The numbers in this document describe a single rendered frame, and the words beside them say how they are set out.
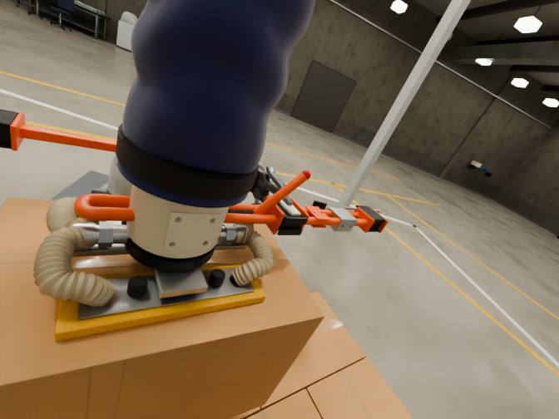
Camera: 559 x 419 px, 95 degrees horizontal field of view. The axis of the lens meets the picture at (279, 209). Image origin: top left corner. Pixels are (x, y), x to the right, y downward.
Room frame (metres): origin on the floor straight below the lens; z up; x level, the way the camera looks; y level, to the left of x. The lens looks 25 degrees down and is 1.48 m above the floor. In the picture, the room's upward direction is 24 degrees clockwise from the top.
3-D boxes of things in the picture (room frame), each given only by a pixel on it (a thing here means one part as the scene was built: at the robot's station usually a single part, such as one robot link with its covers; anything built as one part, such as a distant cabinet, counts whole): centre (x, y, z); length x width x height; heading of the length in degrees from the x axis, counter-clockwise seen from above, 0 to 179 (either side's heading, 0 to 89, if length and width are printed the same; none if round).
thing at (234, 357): (0.43, 0.16, 0.87); 0.60 x 0.40 x 0.40; 128
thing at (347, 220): (0.72, -0.18, 1.20); 0.07 x 0.07 x 0.04; 41
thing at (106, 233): (0.41, 0.17, 1.13); 0.34 x 0.25 x 0.06; 131
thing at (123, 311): (0.34, 0.11, 1.09); 0.34 x 0.10 x 0.05; 131
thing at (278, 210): (0.58, -0.02, 1.20); 0.10 x 0.08 x 0.06; 41
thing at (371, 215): (0.80, -0.28, 1.20); 0.08 x 0.07 x 0.05; 131
